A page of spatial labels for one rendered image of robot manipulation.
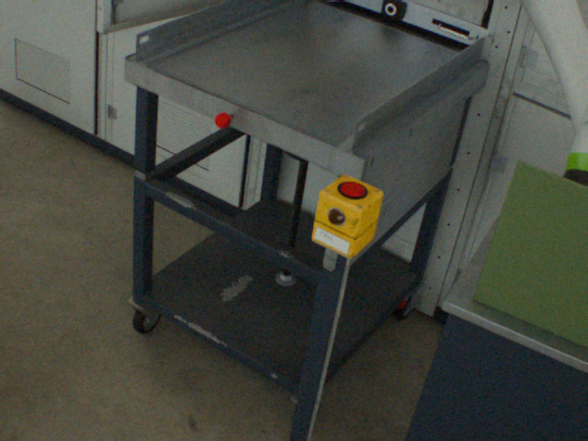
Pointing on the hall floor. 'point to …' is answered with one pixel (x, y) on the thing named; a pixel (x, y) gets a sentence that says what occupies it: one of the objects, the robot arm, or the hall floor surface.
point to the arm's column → (497, 391)
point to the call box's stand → (320, 343)
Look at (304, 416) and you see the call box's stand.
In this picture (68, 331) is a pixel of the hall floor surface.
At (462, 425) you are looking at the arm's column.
